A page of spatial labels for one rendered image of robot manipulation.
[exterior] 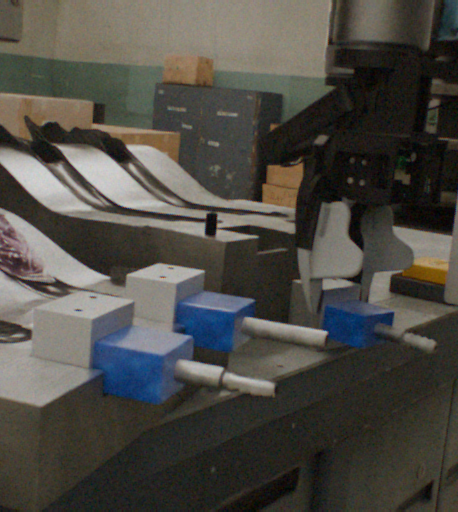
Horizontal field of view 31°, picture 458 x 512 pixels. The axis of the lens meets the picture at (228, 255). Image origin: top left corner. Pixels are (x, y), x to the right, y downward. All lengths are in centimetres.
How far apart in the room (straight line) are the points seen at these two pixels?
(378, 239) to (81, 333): 35
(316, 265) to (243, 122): 714
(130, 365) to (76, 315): 4
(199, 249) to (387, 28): 22
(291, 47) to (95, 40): 249
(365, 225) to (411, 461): 45
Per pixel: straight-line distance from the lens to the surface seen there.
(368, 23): 66
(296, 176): 765
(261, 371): 64
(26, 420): 40
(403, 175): 67
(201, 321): 54
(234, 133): 784
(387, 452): 102
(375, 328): 69
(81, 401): 43
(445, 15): 115
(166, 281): 54
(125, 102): 932
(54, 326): 45
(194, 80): 814
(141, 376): 44
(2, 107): 471
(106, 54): 953
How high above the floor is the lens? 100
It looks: 10 degrees down
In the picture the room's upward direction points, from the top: 5 degrees clockwise
